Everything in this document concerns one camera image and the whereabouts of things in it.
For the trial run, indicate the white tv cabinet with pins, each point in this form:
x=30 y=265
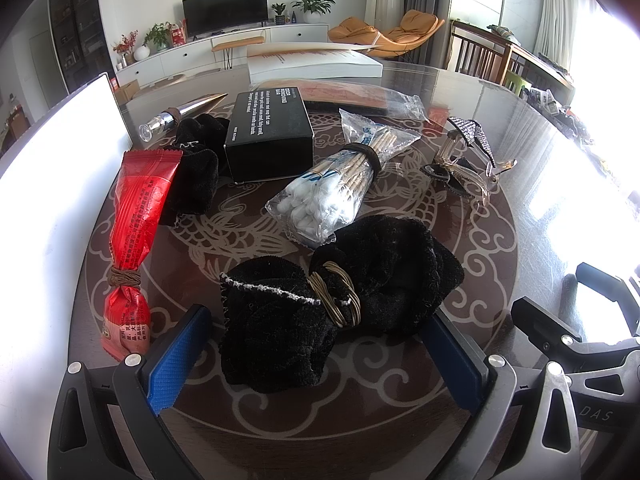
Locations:
x=190 y=55

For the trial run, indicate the red gift bag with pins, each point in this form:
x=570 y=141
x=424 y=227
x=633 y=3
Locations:
x=178 y=34

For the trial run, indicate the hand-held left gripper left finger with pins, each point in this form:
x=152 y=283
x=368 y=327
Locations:
x=175 y=355

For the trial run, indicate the orange lounge chair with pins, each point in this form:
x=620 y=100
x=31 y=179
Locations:
x=415 y=25

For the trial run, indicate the brown cardboard box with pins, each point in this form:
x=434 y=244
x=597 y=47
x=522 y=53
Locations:
x=126 y=91

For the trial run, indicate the red snack packet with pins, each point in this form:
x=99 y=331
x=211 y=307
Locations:
x=135 y=210

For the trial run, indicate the cluttered wooden side table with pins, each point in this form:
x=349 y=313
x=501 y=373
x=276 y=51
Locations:
x=540 y=67

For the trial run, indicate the black velvet pouch white stitching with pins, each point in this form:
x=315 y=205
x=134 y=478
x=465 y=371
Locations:
x=390 y=260

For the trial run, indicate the bushy green potted plant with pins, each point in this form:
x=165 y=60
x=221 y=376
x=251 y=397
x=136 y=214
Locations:
x=157 y=35

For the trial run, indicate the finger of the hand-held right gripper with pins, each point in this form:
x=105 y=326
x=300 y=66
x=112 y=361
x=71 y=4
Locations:
x=547 y=327
x=622 y=295

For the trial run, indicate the black cardboard box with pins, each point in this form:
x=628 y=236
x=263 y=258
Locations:
x=270 y=150

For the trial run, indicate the wooden stool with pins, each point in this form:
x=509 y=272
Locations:
x=237 y=41

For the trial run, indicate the dark display cabinet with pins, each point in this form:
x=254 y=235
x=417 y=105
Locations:
x=80 y=25

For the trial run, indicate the comb in plastic bag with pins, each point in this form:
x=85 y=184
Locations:
x=350 y=92

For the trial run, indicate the white vase red flowers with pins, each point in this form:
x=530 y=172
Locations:
x=141 y=52

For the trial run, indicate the large green potted plant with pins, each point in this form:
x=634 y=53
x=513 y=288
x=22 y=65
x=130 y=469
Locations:
x=312 y=5

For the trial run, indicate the black television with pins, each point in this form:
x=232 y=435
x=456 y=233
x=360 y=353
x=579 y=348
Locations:
x=225 y=7

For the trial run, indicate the bag of cotton swabs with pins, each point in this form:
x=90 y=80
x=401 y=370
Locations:
x=320 y=200

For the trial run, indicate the dark wooden chair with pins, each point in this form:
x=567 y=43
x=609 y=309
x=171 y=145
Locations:
x=475 y=55

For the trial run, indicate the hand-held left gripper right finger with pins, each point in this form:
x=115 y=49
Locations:
x=450 y=360

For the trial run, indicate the rhinestone hair claw clip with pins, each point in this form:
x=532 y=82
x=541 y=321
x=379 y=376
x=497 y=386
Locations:
x=470 y=135

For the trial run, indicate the white flat cardboard box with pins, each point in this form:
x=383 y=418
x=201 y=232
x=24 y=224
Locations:
x=320 y=65

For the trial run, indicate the small potted plant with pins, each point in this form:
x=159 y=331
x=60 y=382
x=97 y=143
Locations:
x=279 y=14

